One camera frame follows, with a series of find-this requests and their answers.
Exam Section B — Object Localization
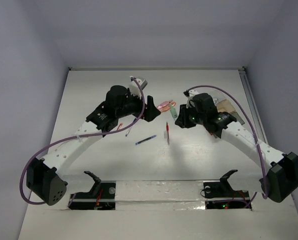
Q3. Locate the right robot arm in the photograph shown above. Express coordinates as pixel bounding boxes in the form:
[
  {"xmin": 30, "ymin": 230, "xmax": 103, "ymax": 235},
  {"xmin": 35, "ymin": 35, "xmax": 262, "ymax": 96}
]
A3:
[{"xmin": 175, "ymin": 91, "xmax": 298, "ymax": 203}]

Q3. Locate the blue ballpoint pen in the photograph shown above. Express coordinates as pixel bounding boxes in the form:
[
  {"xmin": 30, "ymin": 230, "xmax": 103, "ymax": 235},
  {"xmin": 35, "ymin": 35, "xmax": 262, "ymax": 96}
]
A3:
[{"xmin": 125, "ymin": 118, "xmax": 137, "ymax": 137}]

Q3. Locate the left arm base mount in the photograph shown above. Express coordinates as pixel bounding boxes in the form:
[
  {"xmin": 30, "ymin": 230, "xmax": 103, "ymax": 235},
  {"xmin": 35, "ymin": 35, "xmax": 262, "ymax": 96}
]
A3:
[{"xmin": 70, "ymin": 171, "xmax": 116, "ymax": 201}]

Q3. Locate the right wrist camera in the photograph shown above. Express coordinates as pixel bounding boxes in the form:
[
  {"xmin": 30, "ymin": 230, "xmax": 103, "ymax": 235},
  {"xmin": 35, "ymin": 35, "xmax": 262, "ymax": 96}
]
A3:
[{"xmin": 183, "ymin": 89, "xmax": 199, "ymax": 100}]

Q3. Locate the blue ink refill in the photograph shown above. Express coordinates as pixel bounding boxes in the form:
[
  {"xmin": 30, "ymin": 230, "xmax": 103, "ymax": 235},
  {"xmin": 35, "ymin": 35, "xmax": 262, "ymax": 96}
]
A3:
[{"xmin": 135, "ymin": 135, "xmax": 157, "ymax": 146}]

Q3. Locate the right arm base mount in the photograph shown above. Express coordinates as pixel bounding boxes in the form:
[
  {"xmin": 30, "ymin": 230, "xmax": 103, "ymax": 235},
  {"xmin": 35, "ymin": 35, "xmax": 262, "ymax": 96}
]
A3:
[{"xmin": 200, "ymin": 169, "xmax": 239, "ymax": 199}]

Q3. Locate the stationery organizer box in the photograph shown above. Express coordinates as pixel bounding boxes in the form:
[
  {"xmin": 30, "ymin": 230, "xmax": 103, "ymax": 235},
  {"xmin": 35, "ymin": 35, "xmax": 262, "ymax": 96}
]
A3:
[{"xmin": 209, "ymin": 90, "xmax": 245, "ymax": 125}]

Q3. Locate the red gel pen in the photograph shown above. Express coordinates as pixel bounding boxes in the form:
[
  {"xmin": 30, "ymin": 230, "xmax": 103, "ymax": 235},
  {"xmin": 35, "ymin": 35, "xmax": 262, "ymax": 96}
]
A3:
[{"xmin": 166, "ymin": 121, "xmax": 170, "ymax": 146}]

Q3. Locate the green correction tape pen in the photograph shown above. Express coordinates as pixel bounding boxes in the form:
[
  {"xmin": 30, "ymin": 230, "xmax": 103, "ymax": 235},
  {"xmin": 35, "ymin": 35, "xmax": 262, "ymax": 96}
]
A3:
[{"xmin": 169, "ymin": 104, "xmax": 178, "ymax": 121}]

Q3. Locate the pink highlighter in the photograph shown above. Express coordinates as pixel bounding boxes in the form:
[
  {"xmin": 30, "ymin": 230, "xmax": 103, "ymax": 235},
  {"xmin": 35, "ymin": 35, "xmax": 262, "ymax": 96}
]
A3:
[{"xmin": 156, "ymin": 100, "xmax": 172, "ymax": 109}]

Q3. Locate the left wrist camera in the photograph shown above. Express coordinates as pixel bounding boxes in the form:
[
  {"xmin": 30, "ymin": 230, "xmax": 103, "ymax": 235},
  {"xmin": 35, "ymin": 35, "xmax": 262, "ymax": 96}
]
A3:
[{"xmin": 128, "ymin": 76, "xmax": 148, "ymax": 99}]

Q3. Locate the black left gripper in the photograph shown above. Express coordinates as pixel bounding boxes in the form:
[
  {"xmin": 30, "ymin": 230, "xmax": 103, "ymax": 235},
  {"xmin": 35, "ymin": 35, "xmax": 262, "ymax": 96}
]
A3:
[{"xmin": 116, "ymin": 88, "xmax": 160, "ymax": 122}]

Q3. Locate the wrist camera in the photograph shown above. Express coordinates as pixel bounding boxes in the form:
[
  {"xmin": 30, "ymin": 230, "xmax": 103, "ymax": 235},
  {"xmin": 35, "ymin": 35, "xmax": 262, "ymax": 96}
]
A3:
[
  {"xmin": 183, "ymin": 89, "xmax": 199, "ymax": 100},
  {"xmin": 128, "ymin": 76, "xmax": 148, "ymax": 99}
]

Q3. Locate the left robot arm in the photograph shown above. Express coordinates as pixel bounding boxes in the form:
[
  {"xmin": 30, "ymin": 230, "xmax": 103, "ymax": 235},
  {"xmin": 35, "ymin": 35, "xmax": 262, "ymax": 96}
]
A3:
[{"xmin": 20, "ymin": 81, "xmax": 161, "ymax": 206}]

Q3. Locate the orange highlighter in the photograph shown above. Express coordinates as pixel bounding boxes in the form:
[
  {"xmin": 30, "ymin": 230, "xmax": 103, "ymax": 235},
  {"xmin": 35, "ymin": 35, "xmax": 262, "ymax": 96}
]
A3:
[{"xmin": 158, "ymin": 101, "xmax": 176, "ymax": 113}]

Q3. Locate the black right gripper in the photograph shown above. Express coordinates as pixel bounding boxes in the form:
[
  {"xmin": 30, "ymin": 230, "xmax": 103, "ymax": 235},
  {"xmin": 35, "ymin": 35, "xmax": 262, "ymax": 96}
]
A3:
[{"xmin": 174, "ymin": 102, "xmax": 207, "ymax": 129}]

